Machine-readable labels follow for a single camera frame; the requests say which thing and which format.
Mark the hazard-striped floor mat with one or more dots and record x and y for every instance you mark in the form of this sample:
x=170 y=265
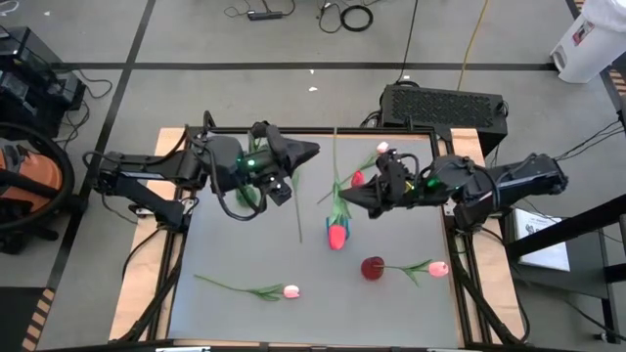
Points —
x=19 y=318

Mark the black side table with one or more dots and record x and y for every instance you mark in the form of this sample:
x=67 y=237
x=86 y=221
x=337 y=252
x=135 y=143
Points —
x=587 y=254

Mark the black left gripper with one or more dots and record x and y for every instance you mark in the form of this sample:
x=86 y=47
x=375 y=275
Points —
x=230 y=163

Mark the orange vacuum cleaner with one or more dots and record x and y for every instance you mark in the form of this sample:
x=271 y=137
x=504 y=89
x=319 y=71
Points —
x=39 y=168

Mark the black perforated computer case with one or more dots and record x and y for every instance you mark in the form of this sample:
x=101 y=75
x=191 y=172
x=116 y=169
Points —
x=440 y=105

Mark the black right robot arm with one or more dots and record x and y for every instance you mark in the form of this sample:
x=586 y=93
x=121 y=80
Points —
x=518 y=181

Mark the white trash bin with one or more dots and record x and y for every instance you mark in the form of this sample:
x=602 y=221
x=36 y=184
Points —
x=589 y=44

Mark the green glass vase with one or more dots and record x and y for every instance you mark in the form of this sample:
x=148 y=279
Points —
x=247 y=196

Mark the black artificial tulip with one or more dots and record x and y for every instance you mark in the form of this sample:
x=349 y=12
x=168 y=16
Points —
x=261 y=128

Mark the black power strip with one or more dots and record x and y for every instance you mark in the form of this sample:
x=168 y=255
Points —
x=265 y=14

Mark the white booklet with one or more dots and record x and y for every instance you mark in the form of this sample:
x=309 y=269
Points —
x=543 y=239

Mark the black equipment case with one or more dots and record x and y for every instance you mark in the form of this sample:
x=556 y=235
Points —
x=49 y=98
x=29 y=49

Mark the red glass vase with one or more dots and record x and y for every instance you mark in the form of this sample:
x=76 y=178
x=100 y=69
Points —
x=372 y=268

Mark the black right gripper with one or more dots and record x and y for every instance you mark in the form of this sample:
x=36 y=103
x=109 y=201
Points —
x=425 y=183

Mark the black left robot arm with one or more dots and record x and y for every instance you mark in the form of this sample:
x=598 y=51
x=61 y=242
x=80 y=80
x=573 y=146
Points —
x=161 y=161

